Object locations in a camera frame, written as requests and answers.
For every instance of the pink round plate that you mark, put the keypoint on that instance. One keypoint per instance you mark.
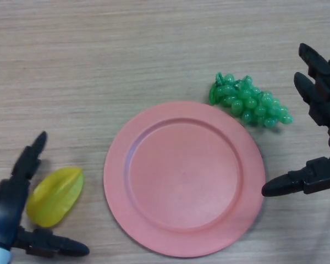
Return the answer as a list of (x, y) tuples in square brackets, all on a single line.
[(184, 178)]

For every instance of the yellow starfruit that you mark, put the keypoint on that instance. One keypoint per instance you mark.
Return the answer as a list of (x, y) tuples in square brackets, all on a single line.
[(57, 196)]

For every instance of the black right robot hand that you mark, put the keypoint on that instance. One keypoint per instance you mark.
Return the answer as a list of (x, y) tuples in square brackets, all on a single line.
[(323, 90)]

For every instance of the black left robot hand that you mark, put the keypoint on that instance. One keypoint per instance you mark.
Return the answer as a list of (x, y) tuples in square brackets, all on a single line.
[(8, 200)]

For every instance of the green grape bunch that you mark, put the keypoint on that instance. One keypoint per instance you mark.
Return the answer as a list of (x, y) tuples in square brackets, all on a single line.
[(248, 102)]

